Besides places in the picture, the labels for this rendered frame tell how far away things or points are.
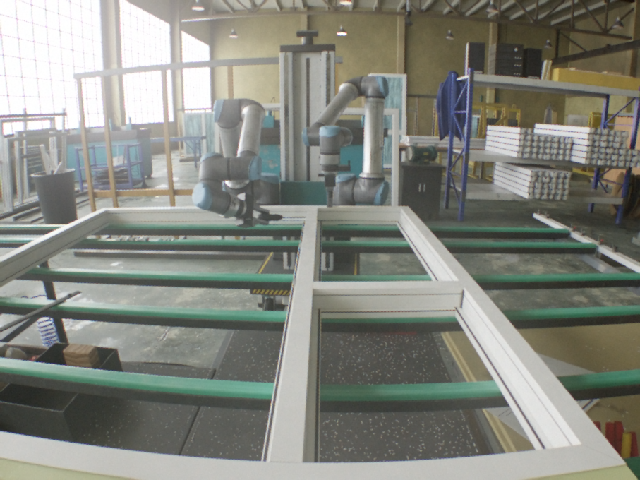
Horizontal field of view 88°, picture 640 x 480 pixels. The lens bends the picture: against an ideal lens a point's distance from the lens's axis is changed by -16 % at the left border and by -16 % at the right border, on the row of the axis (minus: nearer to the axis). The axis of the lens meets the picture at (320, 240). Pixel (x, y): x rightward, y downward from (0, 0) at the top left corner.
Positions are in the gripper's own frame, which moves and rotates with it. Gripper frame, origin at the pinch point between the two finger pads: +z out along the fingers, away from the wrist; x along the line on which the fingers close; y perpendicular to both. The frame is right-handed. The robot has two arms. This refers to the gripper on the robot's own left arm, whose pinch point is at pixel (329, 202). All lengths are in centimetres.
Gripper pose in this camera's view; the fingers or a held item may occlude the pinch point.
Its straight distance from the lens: 176.5
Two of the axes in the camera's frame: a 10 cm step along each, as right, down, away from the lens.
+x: -0.1, 3.1, -9.5
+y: -10.0, 0.0, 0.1
